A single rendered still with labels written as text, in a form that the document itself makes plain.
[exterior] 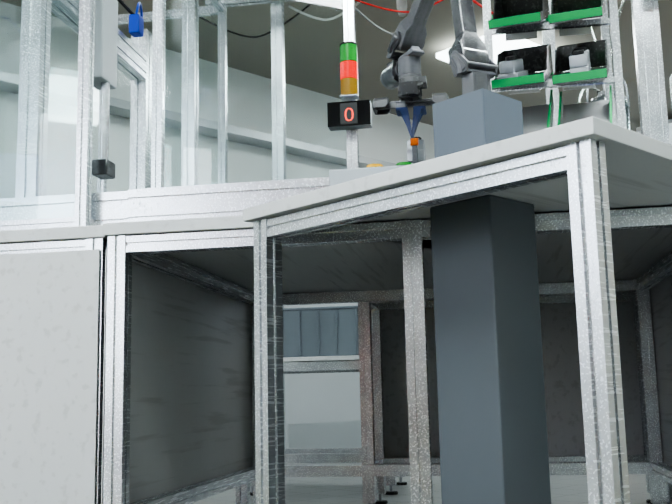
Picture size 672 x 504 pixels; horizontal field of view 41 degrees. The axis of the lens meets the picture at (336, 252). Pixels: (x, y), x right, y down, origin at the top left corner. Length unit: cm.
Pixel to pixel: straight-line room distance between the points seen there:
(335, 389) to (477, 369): 559
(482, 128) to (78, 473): 123
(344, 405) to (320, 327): 329
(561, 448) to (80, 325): 217
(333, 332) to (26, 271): 212
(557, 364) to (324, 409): 377
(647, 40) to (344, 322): 178
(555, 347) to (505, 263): 195
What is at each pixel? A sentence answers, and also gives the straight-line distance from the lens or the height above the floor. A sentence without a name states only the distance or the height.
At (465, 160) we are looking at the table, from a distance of 164.
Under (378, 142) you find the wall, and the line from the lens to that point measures 824.
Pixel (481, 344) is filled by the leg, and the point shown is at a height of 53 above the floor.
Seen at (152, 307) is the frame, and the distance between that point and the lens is 255.
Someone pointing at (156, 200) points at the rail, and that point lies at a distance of 233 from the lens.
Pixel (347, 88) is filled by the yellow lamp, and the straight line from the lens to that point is 257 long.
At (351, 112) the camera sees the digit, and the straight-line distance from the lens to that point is 255.
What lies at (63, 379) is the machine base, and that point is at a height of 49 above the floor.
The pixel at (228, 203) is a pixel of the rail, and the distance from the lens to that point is 227.
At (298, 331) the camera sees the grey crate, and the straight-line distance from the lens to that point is 426.
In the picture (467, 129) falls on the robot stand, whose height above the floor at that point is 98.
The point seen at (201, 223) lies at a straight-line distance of 219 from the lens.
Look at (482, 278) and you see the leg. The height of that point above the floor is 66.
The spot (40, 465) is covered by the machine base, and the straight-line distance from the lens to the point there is 234.
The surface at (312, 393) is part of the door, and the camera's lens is 726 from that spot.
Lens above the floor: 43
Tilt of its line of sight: 9 degrees up
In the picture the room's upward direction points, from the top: 1 degrees counter-clockwise
